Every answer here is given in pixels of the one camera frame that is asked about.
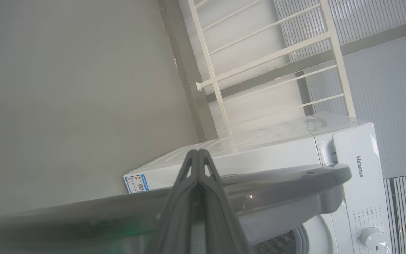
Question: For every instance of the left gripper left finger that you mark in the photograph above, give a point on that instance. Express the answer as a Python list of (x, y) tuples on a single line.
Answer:
[(178, 218)]

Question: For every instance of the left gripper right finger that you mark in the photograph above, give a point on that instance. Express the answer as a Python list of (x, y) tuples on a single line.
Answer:
[(220, 218)]

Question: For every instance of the black round washer door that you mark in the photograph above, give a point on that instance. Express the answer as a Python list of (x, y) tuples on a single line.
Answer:
[(277, 190)]

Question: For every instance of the steel washing machine drum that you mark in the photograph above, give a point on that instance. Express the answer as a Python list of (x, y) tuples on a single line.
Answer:
[(280, 245)]

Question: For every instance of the white front-load washing machine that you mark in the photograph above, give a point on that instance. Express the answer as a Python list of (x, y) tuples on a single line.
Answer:
[(277, 155)]

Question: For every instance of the white round control dial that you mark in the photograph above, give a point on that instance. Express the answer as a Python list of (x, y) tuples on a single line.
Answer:
[(371, 238)]

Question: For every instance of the blue energy label sticker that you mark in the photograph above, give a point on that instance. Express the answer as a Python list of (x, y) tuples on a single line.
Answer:
[(136, 183)]

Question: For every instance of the white metal drying rack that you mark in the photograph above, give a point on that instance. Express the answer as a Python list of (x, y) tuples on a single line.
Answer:
[(340, 70)]

